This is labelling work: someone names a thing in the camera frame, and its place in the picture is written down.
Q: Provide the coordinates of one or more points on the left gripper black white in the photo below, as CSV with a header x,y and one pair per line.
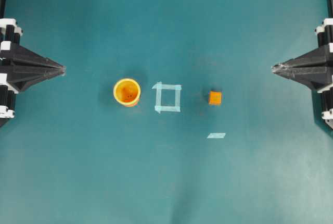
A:
x,y
16,80

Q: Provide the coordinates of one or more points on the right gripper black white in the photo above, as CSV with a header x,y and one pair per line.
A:
x,y
316,79

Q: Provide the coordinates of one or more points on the orange cube block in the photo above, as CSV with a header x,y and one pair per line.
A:
x,y
215,98

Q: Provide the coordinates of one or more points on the orange yellow cup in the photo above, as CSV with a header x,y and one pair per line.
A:
x,y
127,92

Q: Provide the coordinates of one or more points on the blue tape strip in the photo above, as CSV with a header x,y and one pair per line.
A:
x,y
216,135

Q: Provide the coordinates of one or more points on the blue tape square outline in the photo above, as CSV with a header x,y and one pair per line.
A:
x,y
168,97

